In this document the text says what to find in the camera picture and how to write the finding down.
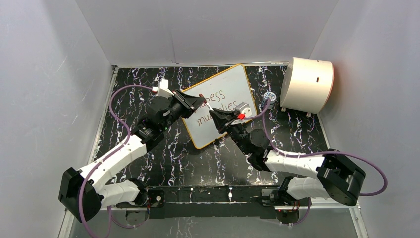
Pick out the yellow framed whiteboard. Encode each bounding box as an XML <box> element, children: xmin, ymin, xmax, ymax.
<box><xmin>183</xmin><ymin>64</ymin><xmax>258</xmax><ymax>149</ymax></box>

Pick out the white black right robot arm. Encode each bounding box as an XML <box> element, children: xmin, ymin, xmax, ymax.
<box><xmin>209</xmin><ymin>109</ymin><xmax>366</xmax><ymax>206</ymax></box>

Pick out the white cylindrical drum container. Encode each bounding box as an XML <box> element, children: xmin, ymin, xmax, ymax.
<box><xmin>279</xmin><ymin>57</ymin><xmax>334</xmax><ymax>116</ymax></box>

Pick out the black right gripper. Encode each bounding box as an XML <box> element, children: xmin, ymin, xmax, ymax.
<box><xmin>210</xmin><ymin>107</ymin><xmax>251</xmax><ymax>155</ymax></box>

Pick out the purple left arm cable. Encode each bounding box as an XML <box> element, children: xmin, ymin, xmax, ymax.
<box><xmin>78</xmin><ymin>85</ymin><xmax>154</xmax><ymax>238</ymax></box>

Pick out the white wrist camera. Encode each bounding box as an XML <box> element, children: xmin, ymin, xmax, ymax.
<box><xmin>152</xmin><ymin>79</ymin><xmax>174</xmax><ymax>98</ymax></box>
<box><xmin>234</xmin><ymin>102</ymin><xmax>252</xmax><ymax>120</ymax></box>

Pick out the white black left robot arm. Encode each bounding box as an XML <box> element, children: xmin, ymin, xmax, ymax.
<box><xmin>58</xmin><ymin>90</ymin><xmax>205</xmax><ymax>222</ymax></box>

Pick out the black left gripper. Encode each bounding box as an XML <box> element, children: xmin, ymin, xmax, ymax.
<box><xmin>161</xmin><ymin>91</ymin><xmax>207</xmax><ymax>132</ymax></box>

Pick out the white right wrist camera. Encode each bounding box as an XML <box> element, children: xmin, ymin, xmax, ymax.
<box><xmin>234</xmin><ymin>102</ymin><xmax>252</xmax><ymax>120</ymax></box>

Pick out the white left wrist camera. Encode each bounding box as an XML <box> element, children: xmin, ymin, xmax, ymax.
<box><xmin>152</xmin><ymin>79</ymin><xmax>174</xmax><ymax>98</ymax></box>

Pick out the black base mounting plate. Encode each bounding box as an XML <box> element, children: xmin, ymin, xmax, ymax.
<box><xmin>117</xmin><ymin>185</ymin><xmax>297</xmax><ymax>219</ymax></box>

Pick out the blue white patterned jar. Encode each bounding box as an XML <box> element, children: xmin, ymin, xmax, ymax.
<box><xmin>262</xmin><ymin>91</ymin><xmax>277</xmax><ymax>109</ymax></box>

